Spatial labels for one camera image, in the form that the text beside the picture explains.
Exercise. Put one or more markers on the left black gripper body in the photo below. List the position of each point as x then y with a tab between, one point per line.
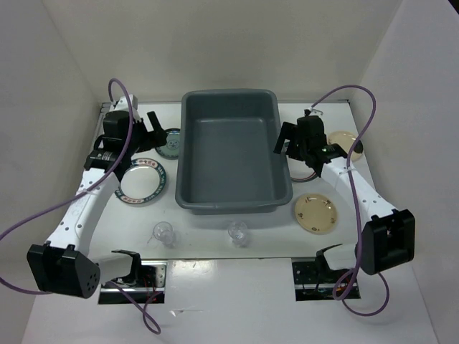
143	140

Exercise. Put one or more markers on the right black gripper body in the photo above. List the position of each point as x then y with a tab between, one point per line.
298	152

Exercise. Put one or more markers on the cream plate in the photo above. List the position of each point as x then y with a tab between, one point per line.
346	139
316	213

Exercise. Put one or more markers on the small green patterned plate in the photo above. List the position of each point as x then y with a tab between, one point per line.
170	150

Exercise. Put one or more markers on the white plate green text rim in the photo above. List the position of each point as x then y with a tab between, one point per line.
143	182

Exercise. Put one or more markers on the clear plastic cup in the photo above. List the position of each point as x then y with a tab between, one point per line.
238	233
164	233

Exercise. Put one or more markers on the white plate green red rim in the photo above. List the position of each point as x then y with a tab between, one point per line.
302	176

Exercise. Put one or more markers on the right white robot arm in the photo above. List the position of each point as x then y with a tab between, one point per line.
388	234

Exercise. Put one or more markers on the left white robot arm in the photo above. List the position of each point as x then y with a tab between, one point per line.
61	264

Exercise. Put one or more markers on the grey plastic bin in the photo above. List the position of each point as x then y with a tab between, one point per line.
227	163

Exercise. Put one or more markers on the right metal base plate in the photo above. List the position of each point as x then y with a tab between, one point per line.
310	284

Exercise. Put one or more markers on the metal base plate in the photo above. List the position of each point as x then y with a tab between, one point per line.
151	280
310	284

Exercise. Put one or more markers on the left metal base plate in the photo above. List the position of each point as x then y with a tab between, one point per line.
151	280

